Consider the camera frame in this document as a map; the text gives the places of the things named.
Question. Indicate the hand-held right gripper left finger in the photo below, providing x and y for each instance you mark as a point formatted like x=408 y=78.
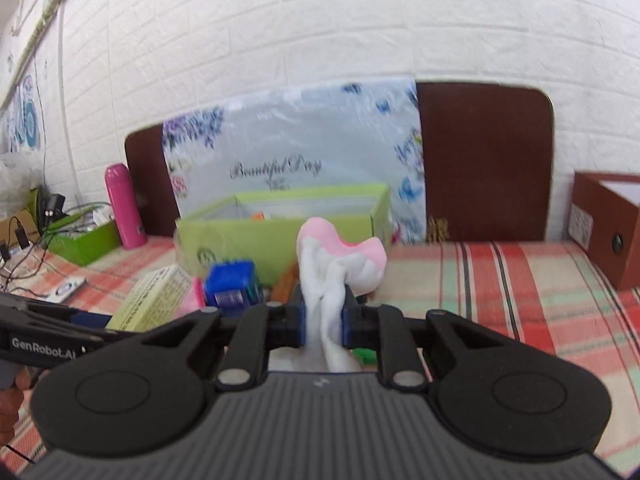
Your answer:
x=296 y=322

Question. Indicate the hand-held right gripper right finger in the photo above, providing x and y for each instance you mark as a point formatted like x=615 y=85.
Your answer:
x=351 y=325

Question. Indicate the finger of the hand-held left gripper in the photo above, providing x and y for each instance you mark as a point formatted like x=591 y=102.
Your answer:
x=92 y=321

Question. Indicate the white and pink sock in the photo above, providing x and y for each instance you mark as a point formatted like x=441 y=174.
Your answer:
x=330 y=270

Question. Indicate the pale yellow printed box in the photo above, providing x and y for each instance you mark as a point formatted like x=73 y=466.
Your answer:
x=150 y=300

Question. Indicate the small blue box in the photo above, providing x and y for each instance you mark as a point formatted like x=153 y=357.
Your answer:
x=232 y=285

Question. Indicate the green cardboard box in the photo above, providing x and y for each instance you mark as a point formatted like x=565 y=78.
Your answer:
x=250 y=240

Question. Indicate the person's left hand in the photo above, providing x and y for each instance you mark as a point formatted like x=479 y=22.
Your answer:
x=10 y=410

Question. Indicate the small green item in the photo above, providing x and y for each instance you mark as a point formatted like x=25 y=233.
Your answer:
x=365 y=356

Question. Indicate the orange packet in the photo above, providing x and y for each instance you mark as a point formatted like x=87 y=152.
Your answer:
x=287 y=282

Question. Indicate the white phone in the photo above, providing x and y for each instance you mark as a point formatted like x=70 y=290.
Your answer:
x=65 y=289

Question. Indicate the green tray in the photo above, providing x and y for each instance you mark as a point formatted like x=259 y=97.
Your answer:
x=85 y=245

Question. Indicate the bright pink item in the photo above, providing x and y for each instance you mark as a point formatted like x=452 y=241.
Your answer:
x=198 y=294

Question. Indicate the pink thermos bottle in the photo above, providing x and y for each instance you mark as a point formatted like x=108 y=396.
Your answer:
x=122 y=205

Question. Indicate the black charger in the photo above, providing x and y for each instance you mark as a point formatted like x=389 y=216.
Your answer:
x=52 y=205

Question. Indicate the plaid bed sheet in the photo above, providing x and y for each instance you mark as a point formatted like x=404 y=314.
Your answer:
x=500 y=285

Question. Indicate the white plastic bag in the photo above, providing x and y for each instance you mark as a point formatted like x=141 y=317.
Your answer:
x=17 y=185

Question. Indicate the floral plastic bag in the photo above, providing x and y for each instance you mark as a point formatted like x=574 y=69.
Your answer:
x=300 y=140

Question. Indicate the brown headboard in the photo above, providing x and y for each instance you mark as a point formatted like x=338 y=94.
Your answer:
x=485 y=160

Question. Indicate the brown cardboard box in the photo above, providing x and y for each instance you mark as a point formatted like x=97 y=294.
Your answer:
x=610 y=230

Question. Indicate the blue wall sticker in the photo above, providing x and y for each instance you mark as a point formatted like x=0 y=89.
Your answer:
x=22 y=120

